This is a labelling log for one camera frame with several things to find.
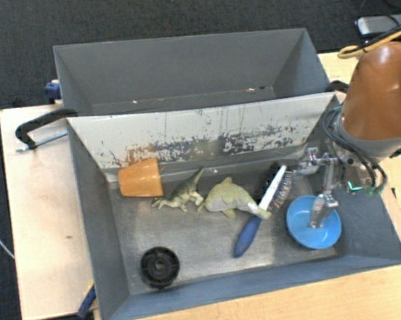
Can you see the blue bowl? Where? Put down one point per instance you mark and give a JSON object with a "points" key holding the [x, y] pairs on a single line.
{"points": [[305, 231]]}

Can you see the blue and white brush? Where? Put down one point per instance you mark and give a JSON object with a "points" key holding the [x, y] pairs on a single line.
{"points": [[248, 231]]}

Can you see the black round ribbed cap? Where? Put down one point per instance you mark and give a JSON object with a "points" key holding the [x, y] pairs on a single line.
{"points": [[159, 267]]}

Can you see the orange plastic cup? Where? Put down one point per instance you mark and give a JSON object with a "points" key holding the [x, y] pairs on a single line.
{"points": [[140, 179]]}

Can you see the grey metal bin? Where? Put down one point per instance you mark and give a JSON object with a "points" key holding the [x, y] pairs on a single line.
{"points": [[181, 70]]}

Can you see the green and grey plush fish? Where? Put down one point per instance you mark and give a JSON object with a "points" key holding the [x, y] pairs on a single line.
{"points": [[227, 197]]}

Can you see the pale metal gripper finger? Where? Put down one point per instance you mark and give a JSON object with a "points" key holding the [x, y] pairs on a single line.
{"points": [[323, 205], [314, 162]]}

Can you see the pale wood flat board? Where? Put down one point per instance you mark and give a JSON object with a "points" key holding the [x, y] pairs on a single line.
{"points": [[44, 212]]}

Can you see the green toy dinosaur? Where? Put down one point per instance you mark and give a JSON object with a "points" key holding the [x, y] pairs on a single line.
{"points": [[183, 194]]}

